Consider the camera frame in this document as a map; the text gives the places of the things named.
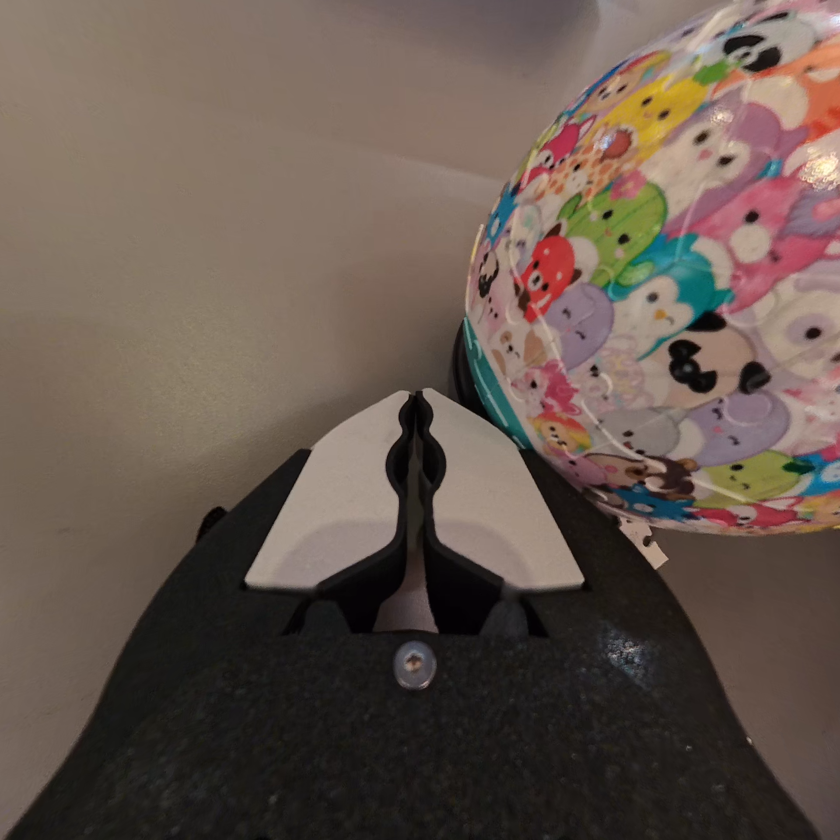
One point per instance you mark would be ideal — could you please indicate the colourful puzzle ball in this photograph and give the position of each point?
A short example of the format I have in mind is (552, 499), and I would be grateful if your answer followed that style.
(689, 275)

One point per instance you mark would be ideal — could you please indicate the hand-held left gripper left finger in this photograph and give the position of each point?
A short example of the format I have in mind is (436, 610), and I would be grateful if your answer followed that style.
(328, 518)

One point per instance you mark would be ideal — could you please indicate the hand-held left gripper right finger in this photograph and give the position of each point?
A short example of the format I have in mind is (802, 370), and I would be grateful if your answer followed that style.
(499, 518)

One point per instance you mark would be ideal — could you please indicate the black ball stand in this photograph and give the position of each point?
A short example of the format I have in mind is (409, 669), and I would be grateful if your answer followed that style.
(466, 380)

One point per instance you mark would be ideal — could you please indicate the white puzzle piece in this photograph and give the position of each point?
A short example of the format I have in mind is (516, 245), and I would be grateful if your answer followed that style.
(646, 544)

